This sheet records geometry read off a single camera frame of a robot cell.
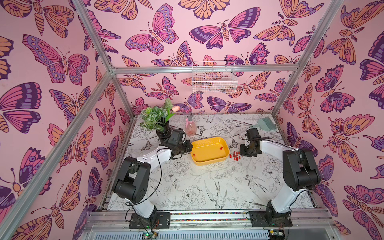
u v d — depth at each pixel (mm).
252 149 778
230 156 970
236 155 970
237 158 961
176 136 726
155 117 839
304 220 733
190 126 1057
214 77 950
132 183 460
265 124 1130
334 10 699
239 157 961
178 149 715
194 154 973
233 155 971
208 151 999
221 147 1001
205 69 945
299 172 491
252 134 814
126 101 1132
